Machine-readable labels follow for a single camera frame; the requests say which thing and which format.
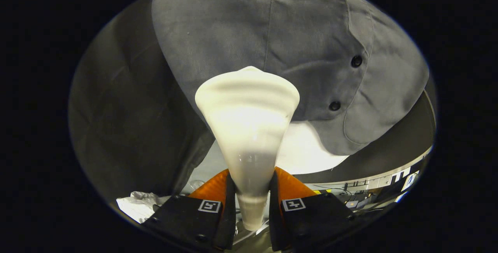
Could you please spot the grey button shirt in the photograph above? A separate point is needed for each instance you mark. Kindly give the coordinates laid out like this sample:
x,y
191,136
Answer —
x,y
253,31

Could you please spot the white garment steamer head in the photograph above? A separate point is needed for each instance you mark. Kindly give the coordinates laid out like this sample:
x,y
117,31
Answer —
x,y
247,128

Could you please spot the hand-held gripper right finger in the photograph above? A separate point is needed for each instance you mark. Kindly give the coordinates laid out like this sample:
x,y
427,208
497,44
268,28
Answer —
x,y
277,222

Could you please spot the white crumpled plastic bag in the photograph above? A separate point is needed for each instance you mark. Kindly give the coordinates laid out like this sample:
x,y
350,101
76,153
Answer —
x,y
136,206

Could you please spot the beige cabinet with grey top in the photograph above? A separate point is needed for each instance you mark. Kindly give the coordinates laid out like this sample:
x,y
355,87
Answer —
x,y
389,148

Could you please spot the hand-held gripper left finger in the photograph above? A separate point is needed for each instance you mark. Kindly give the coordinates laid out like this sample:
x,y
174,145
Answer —
x,y
229,222

